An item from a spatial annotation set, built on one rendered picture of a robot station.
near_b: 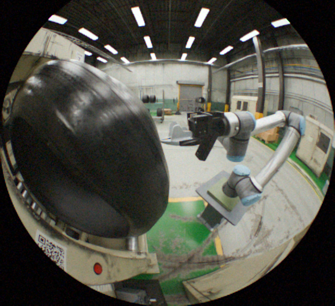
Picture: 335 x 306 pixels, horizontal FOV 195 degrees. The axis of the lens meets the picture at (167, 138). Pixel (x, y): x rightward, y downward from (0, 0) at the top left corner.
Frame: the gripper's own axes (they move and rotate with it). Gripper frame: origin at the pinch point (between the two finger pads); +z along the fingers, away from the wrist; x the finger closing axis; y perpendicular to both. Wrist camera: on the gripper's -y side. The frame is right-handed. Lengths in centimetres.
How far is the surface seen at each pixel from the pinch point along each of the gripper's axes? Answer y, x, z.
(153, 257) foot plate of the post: -120, 24, 34
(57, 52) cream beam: 49, -9, 43
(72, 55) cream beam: 51, -23, 43
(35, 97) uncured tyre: 17.7, 18.3, 16.4
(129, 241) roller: -29.8, 18.3, 21.0
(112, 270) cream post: -24.8, 32.1, 25.5
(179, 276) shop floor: -124, 55, 12
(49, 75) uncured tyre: 19.8, 16.7, 14.6
